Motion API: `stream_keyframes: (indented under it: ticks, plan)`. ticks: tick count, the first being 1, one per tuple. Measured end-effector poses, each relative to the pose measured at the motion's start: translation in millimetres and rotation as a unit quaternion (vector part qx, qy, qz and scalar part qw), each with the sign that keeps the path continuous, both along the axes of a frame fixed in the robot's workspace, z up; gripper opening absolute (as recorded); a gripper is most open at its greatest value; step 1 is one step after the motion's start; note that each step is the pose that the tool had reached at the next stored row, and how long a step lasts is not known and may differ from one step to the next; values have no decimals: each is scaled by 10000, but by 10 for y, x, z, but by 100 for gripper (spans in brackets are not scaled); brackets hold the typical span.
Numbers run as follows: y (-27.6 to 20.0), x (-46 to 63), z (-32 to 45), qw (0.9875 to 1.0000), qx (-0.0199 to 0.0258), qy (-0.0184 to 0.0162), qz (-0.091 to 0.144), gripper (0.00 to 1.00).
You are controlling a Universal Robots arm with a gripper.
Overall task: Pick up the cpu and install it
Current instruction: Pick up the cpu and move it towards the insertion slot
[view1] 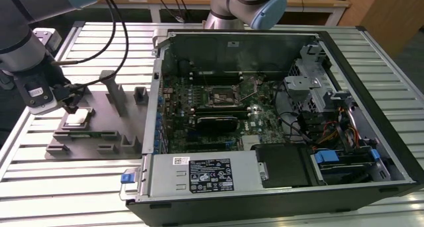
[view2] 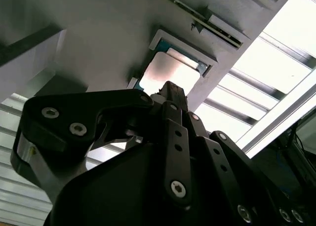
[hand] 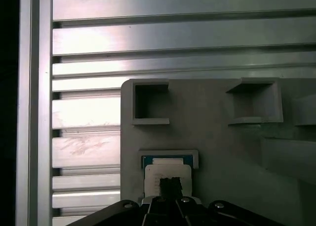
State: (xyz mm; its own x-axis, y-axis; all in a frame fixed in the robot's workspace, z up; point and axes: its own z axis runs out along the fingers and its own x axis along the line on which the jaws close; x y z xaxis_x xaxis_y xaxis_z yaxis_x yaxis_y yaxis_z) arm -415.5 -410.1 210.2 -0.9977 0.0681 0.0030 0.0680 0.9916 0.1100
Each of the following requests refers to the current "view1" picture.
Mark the black open PC case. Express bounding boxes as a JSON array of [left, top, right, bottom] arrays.
[[124, 28, 424, 227]]

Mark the blue disk carrier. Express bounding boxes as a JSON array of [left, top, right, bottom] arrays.
[[314, 149, 382, 166]]

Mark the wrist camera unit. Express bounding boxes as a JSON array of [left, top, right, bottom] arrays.
[[12, 72, 56, 115]]

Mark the green motherboard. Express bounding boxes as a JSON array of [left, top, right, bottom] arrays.
[[160, 73, 290, 154]]

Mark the grey parts rack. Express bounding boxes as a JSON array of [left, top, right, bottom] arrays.
[[44, 70, 148, 160]]

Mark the green RAM stick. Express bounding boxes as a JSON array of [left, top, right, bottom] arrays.
[[66, 130, 118, 139]]

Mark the CPU socket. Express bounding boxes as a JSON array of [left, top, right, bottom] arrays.
[[206, 85, 243, 106]]

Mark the black RAM slot bank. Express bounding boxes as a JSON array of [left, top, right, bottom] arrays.
[[191, 72, 244, 86], [194, 106, 251, 120]]

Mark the coloured wire bundle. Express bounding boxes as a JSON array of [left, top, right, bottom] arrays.
[[311, 107, 360, 148]]

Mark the silver power supply unit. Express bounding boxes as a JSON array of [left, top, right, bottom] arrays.
[[134, 152, 270, 203]]

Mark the silver CPU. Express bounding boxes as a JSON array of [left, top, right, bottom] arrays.
[[64, 109, 91, 125]]

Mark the silver chipset heatsink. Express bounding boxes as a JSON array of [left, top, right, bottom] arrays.
[[242, 135, 263, 151]]

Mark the wooden desk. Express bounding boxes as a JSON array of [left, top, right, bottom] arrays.
[[96, 0, 352, 26]]

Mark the small grey wrist camera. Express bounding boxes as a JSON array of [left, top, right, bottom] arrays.
[[32, 27, 63, 54]]

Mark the wooden cabinet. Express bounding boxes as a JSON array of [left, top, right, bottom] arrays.
[[338, 0, 424, 61]]

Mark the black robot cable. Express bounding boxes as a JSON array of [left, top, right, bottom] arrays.
[[66, 0, 131, 90]]

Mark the black graphics card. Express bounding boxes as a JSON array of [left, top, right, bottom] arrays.
[[195, 115, 239, 135]]

